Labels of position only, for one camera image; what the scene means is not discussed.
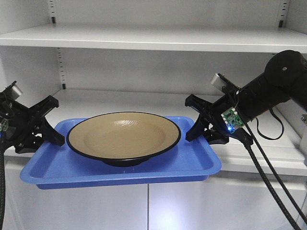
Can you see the white upper cabinet shelf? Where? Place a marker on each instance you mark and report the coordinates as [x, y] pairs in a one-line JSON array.
[[166, 39]]

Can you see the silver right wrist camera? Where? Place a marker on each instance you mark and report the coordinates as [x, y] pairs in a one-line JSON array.
[[223, 84]]

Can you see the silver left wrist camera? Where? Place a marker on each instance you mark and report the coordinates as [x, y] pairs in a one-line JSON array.
[[13, 91]]

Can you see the white cabinet doors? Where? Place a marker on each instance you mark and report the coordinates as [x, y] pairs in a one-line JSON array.
[[225, 201]]

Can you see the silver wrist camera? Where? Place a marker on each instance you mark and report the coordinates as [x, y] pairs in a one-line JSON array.
[[13, 91], [223, 84]]

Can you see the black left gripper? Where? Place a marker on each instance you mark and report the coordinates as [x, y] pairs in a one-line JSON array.
[[26, 128]]

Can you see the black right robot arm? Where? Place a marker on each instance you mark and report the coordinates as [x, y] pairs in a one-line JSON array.
[[284, 78]]

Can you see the blue plastic tray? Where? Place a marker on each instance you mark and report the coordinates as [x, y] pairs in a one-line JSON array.
[[53, 167]]

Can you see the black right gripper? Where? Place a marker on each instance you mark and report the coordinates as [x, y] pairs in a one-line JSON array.
[[210, 123]]

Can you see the green circuit board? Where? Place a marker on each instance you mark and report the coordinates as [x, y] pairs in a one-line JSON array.
[[232, 119]]

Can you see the beige plate black rim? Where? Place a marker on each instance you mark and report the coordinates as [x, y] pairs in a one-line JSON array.
[[124, 138]]

